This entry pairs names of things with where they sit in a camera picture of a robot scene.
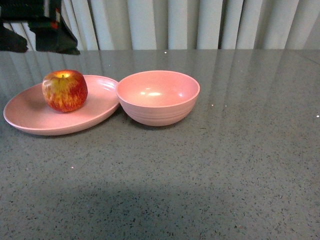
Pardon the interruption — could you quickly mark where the pink bowl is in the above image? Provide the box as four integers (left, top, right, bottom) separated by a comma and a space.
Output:
116, 70, 201, 127

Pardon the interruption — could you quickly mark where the red yellow apple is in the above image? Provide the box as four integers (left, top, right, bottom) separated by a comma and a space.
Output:
41, 69, 88, 113

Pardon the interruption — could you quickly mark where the pink plate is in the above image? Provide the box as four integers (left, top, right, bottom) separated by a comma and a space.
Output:
3, 75, 120, 136

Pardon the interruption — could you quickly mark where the grey pleated curtain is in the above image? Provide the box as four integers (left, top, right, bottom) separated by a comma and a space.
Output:
3, 0, 320, 51

